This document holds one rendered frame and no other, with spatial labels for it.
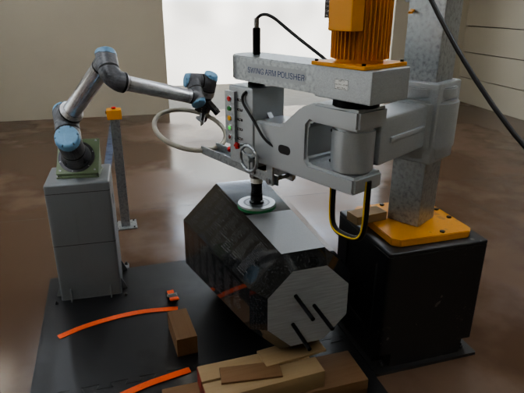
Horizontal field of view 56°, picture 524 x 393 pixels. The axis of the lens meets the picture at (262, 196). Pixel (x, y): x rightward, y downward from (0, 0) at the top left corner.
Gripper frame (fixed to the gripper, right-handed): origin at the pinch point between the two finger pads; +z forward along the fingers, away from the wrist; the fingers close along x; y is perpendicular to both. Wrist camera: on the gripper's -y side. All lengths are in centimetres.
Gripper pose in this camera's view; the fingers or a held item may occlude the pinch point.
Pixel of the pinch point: (203, 122)
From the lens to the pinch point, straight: 346.4
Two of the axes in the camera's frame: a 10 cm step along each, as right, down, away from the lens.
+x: -3.5, 5.1, -7.8
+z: -2.6, 7.5, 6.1
